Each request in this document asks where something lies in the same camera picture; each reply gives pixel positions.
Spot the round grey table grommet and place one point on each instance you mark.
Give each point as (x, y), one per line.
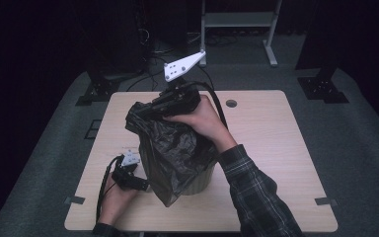
(231, 103)

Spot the grey tape strip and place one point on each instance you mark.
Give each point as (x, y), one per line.
(325, 201)
(75, 199)

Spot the black plastic trash bag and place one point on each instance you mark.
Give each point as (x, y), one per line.
(171, 154)

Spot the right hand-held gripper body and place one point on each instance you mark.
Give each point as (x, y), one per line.
(177, 102)

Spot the black metal stand base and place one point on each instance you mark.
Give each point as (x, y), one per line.
(97, 90)
(322, 89)

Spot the person's right hand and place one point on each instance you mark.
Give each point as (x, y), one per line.
(207, 123)

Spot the white metal stand frame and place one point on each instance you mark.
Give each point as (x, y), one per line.
(237, 19)

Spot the black floor tape square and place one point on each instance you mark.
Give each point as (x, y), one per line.
(86, 133)

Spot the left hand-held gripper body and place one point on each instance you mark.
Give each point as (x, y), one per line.
(125, 179)

